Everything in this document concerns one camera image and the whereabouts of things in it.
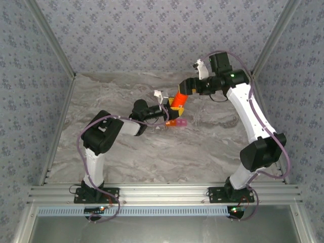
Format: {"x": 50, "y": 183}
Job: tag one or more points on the orange pill bottle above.
{"x": 179, "y": 100}

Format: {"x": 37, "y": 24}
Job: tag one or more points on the orange and pink pill organizer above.
{"x": 181, "y": 123}

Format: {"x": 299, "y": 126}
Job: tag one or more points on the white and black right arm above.
{"x": 248, "y": 111}

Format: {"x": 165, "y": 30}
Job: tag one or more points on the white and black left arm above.
{"x": 93, "y": 167}

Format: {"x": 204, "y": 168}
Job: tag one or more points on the small circuit board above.
{"x": 95, "y": 209}
{"x": 236, "y": 210}

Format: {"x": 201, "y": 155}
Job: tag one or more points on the grey metal shelf panel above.
{"x": 164, "y": 230}

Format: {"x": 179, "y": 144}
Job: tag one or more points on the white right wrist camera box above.
{"x": 202, "y": 71}

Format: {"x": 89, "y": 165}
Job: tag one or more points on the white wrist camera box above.
{"x": 159, "y": 94}
{"x": 202, "y": 71}

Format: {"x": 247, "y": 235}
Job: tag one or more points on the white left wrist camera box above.
{"x": 159, "y": 94}

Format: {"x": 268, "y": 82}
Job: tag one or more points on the aluminium table side rail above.
{"x": 261, "y": 101}
{"x": 66, "y": 101}

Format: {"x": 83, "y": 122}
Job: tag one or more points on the aluminium frame post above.
{"x": 52, "y": 38}
{"x": 274, "y": 38}

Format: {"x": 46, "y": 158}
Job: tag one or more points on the aluminium mounting rail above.
{"x": 164, "y": 193}

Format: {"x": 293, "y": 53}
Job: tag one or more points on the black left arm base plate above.
{"x": 112, "y": 192}

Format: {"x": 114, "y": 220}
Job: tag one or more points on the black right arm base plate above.
{"x": 215, "y": 196}

